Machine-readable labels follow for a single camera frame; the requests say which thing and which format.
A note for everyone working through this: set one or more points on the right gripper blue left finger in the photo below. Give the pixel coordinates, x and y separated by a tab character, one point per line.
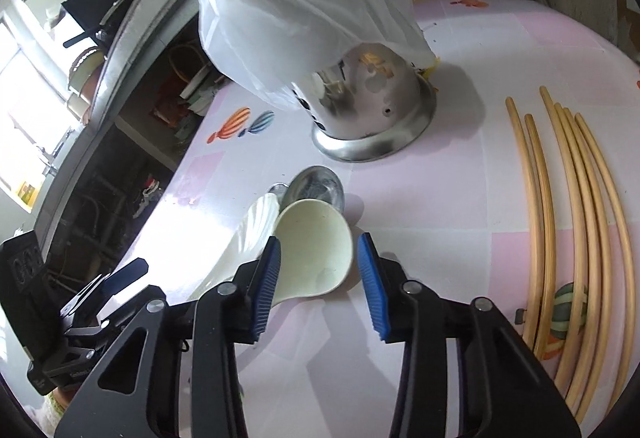
262	286

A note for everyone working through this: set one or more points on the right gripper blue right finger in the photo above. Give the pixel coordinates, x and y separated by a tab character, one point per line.
369	267

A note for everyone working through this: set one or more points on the cream plastic ladle spoon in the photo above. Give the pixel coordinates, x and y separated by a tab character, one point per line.
316	250

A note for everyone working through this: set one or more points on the stainless steel spoon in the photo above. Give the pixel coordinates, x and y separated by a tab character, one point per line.
314	183

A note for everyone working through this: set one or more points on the wooden chopstick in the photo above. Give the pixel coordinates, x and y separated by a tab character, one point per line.
606	296
548	228
568	360
536	239
592	258
615	372

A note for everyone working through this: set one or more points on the concrete kitchen counter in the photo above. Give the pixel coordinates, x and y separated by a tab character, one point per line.
146	31

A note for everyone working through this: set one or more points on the stainless steel utensil holder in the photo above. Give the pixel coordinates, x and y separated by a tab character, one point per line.
371	104

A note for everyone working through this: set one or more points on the brown enamel pot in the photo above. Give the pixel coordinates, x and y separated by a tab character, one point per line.
85	72

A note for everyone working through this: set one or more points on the white plastic bag liner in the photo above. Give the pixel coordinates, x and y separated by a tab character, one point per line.
266	46

